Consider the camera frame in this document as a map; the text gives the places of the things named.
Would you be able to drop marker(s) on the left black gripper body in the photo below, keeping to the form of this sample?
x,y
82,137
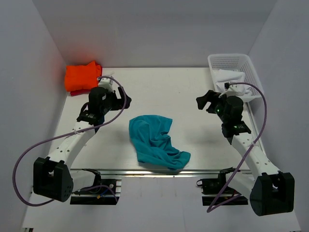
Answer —
x,y
112,103

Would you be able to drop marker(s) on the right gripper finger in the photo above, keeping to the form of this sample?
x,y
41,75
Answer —
x,y
212,93
201,102

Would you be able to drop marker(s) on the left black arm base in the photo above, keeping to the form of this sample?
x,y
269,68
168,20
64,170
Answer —
x,y
96,191

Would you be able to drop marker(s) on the orange folded t-shirt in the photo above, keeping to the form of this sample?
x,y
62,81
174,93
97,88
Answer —
x,y
80,76

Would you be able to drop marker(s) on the white plastic basket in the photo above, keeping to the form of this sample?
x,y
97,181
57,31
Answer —
x,y
234,62

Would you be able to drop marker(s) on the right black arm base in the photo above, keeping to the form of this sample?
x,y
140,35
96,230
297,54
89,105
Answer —
x,y
211,187

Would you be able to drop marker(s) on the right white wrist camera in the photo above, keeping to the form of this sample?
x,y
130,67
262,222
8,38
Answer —
x,y
233,90

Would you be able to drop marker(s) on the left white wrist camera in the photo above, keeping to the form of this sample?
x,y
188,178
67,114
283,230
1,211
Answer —
x,y
106,82

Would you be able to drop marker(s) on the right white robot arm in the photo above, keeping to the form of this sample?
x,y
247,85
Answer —
x,y
270,191

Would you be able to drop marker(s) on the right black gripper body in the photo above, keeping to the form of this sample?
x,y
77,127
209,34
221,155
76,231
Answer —
x,y
217,107

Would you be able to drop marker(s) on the white crumpled t-shirt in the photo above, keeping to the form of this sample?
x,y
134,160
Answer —
x,y
229,77

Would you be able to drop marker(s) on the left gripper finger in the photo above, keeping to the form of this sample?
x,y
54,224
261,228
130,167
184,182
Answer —
x,y
121,93
125,102

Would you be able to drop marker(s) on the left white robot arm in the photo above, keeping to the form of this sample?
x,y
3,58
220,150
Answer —
x,y
52,177

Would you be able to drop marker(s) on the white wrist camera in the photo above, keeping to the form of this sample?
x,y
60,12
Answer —
x,y
233,90
106,82

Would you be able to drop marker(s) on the red folded t-shirt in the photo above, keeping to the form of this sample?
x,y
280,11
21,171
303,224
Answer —
x,y
77,92

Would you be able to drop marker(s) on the teal t-shirt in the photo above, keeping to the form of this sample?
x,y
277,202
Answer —
x,y
149,135

